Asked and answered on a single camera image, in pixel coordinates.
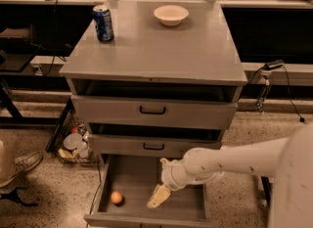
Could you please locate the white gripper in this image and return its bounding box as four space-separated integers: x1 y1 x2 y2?
147 158 196 208

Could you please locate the orange fruit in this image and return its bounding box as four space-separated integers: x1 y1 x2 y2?
111 191 123 205

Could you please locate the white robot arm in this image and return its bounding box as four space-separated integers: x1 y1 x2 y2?
147 124 313 228

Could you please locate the grey bottom drawer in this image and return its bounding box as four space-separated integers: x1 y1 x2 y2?
84 155 215 228

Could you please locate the grey drawer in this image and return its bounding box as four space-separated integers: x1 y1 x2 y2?
84 155 215 228
88 134 221 158
71 95 238 130

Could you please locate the grey middle drawer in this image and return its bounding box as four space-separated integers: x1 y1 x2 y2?
88 134 221 158

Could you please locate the grey top drawer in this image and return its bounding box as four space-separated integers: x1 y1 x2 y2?
71 95 238 130

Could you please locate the grey drawer cabinet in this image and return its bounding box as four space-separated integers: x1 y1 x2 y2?
60 1 246 143

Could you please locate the grey sneaker shoe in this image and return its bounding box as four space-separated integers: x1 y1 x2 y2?
0 152 42 187

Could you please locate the blue soda can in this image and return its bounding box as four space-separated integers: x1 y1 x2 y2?
92 5 114 42

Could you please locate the white bowl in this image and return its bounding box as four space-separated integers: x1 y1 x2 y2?
154 5 189 26

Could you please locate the wire basket with items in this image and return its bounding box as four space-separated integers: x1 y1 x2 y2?
56 123 98 164

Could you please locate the black power adapter cable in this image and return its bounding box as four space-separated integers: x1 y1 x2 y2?
247 59 306 123

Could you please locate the black cable on left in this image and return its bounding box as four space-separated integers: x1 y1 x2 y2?
28 0 71 76

